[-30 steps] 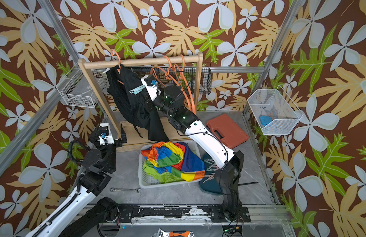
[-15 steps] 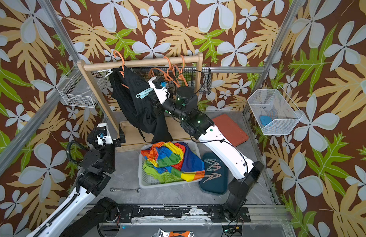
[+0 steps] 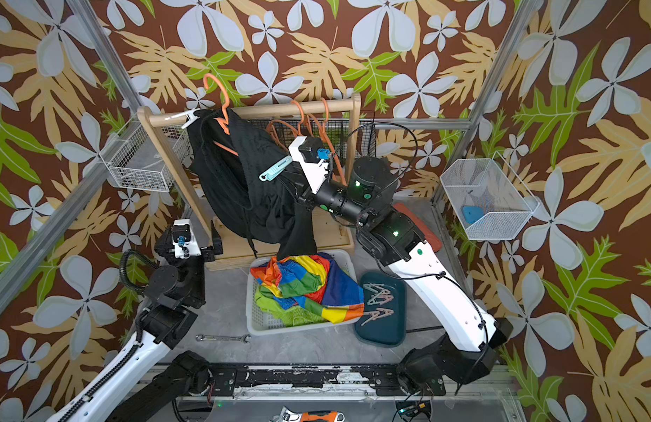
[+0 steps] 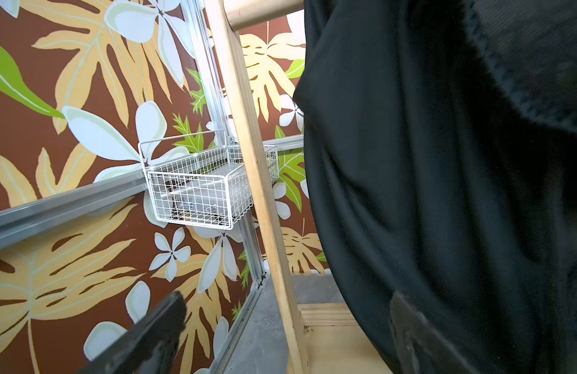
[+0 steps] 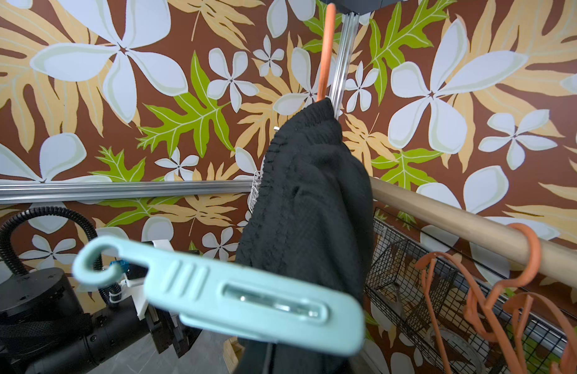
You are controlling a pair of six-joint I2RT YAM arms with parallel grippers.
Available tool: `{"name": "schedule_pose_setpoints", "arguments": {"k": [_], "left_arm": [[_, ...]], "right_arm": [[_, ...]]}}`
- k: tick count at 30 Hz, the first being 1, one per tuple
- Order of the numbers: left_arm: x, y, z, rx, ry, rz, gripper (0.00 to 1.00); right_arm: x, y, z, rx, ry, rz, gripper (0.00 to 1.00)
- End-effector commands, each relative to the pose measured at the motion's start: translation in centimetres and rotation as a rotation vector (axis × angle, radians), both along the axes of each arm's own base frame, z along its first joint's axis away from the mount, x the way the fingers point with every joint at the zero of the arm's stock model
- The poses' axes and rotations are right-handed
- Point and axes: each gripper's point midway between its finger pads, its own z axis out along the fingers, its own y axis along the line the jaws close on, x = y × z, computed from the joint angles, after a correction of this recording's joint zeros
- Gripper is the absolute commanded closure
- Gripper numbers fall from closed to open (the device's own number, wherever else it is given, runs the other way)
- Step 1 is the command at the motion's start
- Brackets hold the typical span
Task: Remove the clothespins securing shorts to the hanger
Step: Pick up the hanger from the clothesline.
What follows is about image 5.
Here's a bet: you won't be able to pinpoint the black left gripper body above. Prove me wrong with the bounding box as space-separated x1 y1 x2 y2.
145 305 202 358

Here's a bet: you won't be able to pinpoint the mint clothespin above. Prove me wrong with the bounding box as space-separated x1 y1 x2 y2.
72 236 366 356

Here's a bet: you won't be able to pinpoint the black shorts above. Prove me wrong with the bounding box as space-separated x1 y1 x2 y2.
231 97 376 374

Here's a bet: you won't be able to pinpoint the orange hanger of rainbow shorts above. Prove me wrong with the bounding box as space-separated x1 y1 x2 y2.
415 252 523 373

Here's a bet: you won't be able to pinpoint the orange hanger of black shorts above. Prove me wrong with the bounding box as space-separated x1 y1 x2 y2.
316 3 337 101

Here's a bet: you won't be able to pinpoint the orange hanger of green shorts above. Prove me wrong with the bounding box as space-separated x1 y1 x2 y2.
464 224 577 373

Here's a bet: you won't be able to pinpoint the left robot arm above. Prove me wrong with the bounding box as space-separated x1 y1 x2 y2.
0 207 201 373

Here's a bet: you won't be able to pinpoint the wooden clothes rack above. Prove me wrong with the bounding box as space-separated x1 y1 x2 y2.
369 177 577 289

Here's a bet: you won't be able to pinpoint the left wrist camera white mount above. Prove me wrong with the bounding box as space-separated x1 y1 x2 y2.
108 260 148 320

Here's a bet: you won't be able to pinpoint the white wire basket left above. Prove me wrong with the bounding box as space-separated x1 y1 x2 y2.
247 171 263 213

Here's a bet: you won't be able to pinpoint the aluminium frame post left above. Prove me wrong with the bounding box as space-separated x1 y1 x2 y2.
0 12 359 205

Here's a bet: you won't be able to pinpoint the black wire basket back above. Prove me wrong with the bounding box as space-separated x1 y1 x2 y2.
362 216 577 374

